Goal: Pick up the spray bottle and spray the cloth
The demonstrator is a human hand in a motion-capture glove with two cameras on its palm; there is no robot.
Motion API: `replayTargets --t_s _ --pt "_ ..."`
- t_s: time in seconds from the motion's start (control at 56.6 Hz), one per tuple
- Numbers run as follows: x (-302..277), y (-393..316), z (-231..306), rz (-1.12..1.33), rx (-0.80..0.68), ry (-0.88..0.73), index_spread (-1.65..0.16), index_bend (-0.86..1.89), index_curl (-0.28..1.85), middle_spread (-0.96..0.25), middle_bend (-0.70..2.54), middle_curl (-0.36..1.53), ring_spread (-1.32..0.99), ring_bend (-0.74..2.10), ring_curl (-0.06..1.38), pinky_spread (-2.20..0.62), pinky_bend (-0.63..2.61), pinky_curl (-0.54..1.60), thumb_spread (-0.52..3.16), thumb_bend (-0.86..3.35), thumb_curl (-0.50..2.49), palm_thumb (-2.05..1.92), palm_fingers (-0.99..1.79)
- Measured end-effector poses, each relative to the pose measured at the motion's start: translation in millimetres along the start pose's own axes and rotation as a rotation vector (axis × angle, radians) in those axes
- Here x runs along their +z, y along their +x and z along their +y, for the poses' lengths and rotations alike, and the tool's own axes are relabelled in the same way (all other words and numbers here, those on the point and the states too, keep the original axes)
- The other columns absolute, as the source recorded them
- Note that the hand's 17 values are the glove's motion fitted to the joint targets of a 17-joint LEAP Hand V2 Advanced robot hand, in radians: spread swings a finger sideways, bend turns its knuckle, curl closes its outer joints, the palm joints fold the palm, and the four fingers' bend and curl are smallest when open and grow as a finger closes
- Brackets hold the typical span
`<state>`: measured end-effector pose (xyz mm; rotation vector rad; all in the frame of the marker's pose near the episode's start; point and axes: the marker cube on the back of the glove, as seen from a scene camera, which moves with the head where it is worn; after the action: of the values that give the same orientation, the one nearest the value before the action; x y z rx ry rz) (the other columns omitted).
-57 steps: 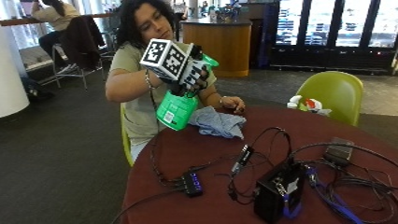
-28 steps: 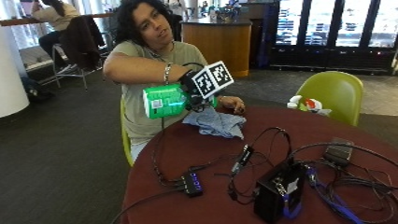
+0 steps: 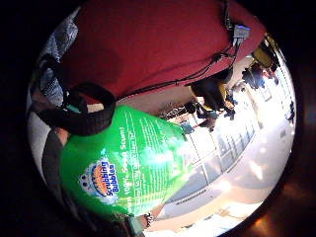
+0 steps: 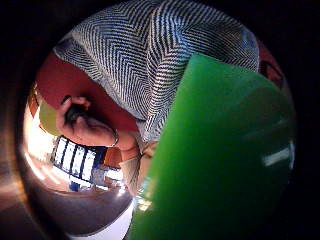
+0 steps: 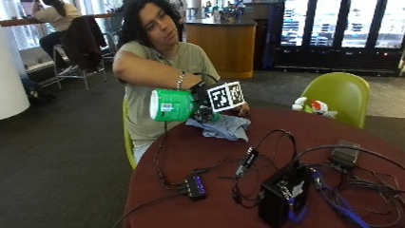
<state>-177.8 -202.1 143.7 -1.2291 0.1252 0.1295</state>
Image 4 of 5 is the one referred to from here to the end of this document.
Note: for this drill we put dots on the small black object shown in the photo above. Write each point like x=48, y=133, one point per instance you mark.
x=74, y=112

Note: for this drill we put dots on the green plastic bottle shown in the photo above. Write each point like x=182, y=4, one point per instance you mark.
x=220, y=150

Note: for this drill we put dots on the yellow-green round object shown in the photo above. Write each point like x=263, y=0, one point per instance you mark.
x=48, y=118

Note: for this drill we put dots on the barred window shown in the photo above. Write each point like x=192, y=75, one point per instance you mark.
x=75, y=158

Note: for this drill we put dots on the the person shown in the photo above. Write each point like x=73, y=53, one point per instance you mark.
x=150, y=50

